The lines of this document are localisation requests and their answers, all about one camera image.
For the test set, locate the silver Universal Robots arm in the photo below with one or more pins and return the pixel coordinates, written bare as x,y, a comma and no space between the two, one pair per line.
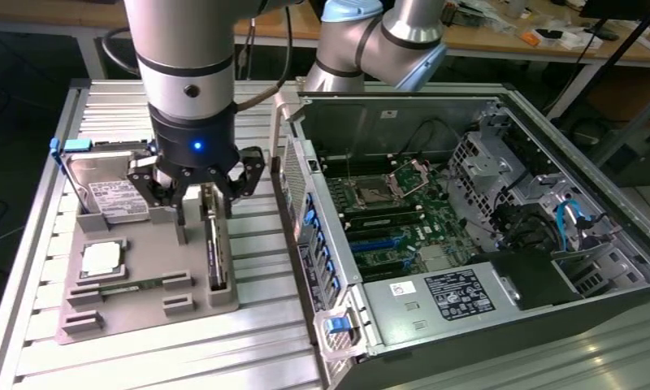
184,40

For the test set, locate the open black PC case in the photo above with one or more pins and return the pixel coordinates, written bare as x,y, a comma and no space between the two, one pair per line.
465,353

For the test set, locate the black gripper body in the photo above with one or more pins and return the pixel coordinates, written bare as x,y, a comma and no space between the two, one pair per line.
194,134

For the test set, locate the black fan shroud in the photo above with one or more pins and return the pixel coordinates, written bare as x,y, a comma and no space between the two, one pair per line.
530,280

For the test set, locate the green motherboard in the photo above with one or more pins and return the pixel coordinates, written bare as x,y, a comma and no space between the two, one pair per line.
438,227

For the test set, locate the grey parts rack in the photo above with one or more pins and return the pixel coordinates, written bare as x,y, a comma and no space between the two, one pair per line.
140,300

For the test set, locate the CPU socket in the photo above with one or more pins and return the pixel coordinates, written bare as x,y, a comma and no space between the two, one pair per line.
370,191

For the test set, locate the black graphics card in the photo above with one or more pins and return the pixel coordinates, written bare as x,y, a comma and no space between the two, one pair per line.
213,260

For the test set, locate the orange and white box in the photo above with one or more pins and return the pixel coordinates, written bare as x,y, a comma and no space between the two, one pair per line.
546,38

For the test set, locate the metal socket cover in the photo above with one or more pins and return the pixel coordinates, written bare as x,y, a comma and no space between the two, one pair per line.
412,172

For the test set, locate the grey power supply unit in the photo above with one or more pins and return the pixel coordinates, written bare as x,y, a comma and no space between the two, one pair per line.
406,317

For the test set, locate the silver CPU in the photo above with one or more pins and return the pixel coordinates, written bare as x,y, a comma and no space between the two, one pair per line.
102,258

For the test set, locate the metal disk bay cage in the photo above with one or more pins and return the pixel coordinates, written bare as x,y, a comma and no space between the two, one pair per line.
482,162

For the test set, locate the blue expansion slot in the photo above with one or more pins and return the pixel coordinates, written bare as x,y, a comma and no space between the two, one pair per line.
376,245

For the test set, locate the hard disk with blue bracket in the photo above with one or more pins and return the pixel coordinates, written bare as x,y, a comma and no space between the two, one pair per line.
108,191

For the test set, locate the black RAM stick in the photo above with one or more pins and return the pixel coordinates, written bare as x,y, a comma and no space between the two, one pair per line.
384,221

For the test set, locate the wooden desk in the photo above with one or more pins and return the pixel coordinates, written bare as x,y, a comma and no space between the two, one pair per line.
493,44

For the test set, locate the black monitor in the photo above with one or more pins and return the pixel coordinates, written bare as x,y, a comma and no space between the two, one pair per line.
627,8

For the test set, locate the green RAM stick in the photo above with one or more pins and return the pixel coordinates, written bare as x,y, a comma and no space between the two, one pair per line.
129,287

